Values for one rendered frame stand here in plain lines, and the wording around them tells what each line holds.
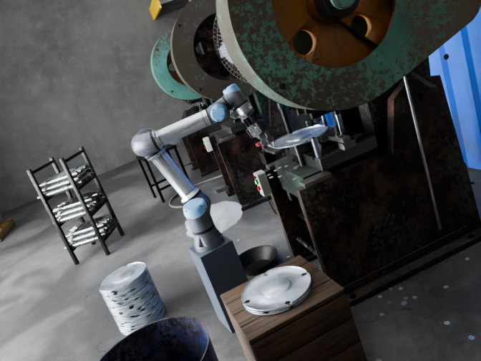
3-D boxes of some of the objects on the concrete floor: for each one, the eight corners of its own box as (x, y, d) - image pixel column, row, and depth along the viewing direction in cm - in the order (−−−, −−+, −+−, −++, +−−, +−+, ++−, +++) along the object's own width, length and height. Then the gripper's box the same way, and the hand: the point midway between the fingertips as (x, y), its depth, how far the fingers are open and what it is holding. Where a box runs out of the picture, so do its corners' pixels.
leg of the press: (295, 269, 251) (245, 126, 226) (288, 262, 262) (239, 124, 237) (425, 207, 267) (391, 66, 242) (413, 203, 278) (379, 67, 253)
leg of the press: (339, 314, 201) (280, 135, 176) (328, 302, 211) (270, 132, 187) (496, 233, 217) (462, 59, 192) (478, 227, 227) (444, 61, 202)
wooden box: (279, 415, 158) (248, 341, 148) (245, 358, 194) (219, 294, 184) (368, 362, 167) (344, 288, 158) (321, 316, 203) (298, 254, 193)
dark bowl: (243, 288, 252) (238, 278, 250) (230, 268, 280) (227, 258, 278) (288, 266, 257) (284, 256, 255) (271, 249, 286) (268, 240, 284)
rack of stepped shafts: (113, 253, 384) (66, 156, 357) (69, 266, 391) (19, 172, 365) (128, 233, 424) (86, 145, 398) (87, 245, 432) (44, 159, 406)
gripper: (236, 120, 206) (262, 156, 208) (249, 110, 201) (275, 147, 203) (243, 115, 213) (268, 150, 215) (256, 106, 208) (282, 141, 210)
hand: (273, 145), depth 211 cm, fingers closed
